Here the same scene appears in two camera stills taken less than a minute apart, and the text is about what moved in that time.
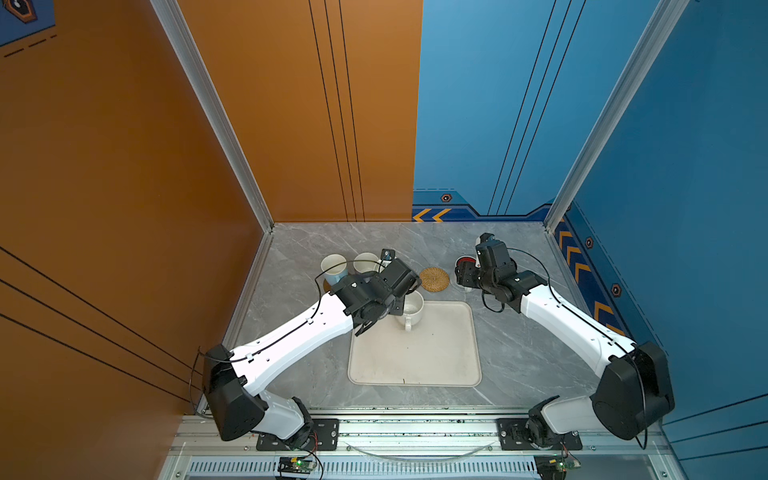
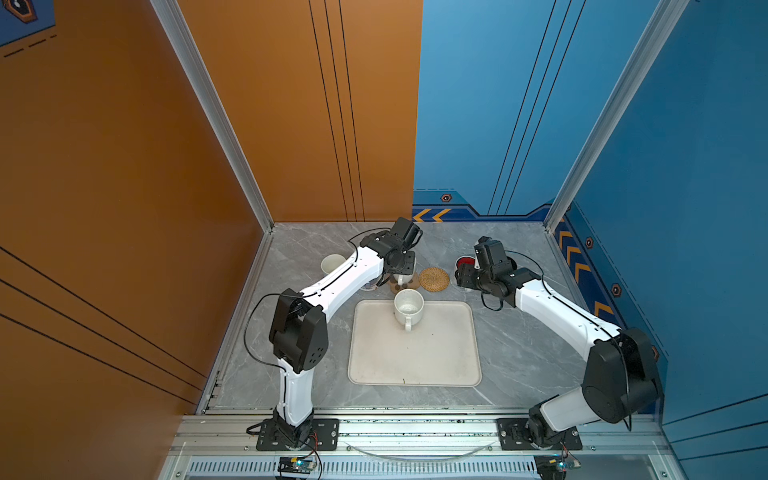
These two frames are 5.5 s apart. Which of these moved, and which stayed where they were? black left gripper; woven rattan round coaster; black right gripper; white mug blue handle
Moved: black left gripper
Stayed: white mug blue handle; woven rattan round coaster; black right gripper
